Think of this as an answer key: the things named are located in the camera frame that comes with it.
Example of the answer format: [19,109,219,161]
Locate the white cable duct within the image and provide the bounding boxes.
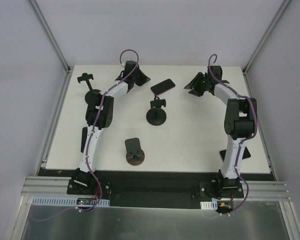
[200,200,233,211]
[32,196,110,208]

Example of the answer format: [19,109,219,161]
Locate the tall black clamp stand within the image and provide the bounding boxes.
[77,72,101,104]

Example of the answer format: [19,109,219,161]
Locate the left white cable duct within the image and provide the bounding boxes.
[32,196,110,208]

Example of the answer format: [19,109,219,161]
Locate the purple phone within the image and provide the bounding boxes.
[150,78,176,96]

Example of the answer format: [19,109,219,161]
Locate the white-edged phone on right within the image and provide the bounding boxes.
[219,147,252,162]

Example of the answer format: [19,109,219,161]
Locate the black round-base clamp stand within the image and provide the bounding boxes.
[146,95,167,126]

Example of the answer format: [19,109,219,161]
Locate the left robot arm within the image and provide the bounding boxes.
[67,60,151,195]

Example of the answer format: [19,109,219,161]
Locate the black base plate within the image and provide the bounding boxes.
[67,169,244,209]

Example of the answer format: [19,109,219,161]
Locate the right white cable duct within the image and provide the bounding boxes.
[200,200,233,211]

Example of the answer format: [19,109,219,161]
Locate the black phone on left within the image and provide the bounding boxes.
[80,127,88,153]

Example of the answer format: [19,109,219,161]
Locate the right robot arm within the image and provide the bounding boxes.
[184,65,258,199]

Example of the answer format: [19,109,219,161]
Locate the black stand with wooden base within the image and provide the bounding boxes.
[124,137,145,166]

